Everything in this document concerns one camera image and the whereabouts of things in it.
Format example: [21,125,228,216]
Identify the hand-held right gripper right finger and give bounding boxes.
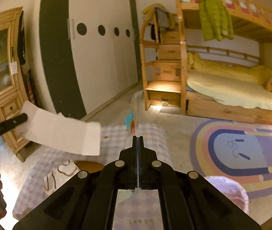
[139,136,262,230]

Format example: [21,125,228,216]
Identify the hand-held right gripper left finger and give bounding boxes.
[12,136,139,230]

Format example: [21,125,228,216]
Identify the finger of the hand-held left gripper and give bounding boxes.
[0,113,28,157]

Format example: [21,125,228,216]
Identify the white paper sheet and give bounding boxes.
[15,101,101,156]

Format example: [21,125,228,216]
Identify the clear plastic wrapper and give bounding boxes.
[125,90,146,139]

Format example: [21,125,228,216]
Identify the pink trash bag bin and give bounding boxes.
[203,175,250,215]

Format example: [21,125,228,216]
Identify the wooden cabinet with glass door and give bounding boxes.
[0,7,34,162]

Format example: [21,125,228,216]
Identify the checked blanket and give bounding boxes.
[12,122,170,221]

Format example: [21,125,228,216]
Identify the white paper note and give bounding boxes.
[9,62,19,76]

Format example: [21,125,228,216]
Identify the wooden stair drawers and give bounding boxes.
[139,3,187,114]

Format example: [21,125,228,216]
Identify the colourful oval rug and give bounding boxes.
[190,117,272,199]

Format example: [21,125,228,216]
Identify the wooden bunk bed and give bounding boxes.
[172,0,272,126]

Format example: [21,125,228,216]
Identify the white wardrobe with round holes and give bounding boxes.
[39,0,142,120]

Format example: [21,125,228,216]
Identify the yellow bed sheet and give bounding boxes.
[187,69,272,113]

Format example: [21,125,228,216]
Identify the yellow duvet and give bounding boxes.
[187,51,272,85]

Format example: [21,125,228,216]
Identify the pile of clothes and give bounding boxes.
[142,3,176,41]

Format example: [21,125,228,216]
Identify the green puffer jacket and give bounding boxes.
[198,0,235,42]

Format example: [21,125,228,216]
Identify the pink white patterned bedding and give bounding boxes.
[223,0,272,28]

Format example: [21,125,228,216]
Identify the white bag with rope handles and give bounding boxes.
[44,160,77,194]

